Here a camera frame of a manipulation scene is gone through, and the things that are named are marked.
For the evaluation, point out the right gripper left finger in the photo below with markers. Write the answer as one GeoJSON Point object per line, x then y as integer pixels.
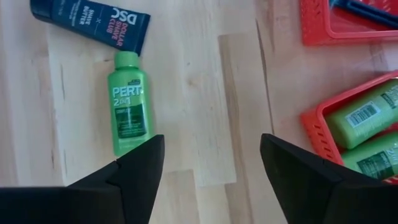
{"type": "Point", "coordinates": [93, 199]}

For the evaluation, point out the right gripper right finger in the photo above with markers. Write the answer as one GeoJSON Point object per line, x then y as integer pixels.
{"type": "Point", "coordinates": [326, 196]}

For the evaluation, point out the green shampoo bottle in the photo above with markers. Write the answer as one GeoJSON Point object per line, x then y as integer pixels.
{"type": "Point", "coordinates": [376, 160]}
{"type": "Point", "coordinates": [360, 118]}
{"type": "Point", "coordinates": [130, 102]}

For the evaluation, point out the red plastic basket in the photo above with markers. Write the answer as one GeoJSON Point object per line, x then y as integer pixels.
{"type": "Point", "coordinates": [317, 25]}
{"type": "Point", "coordinates": [317, 130]}

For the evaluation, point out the navy shave butter tube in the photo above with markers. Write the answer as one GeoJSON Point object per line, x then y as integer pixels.
{"type": "Point", "coordinates": [93, 23]}

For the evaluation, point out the blue disposable razor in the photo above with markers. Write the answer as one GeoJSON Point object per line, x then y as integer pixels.
{"type": "Point", "coordinates": [373, 12]}

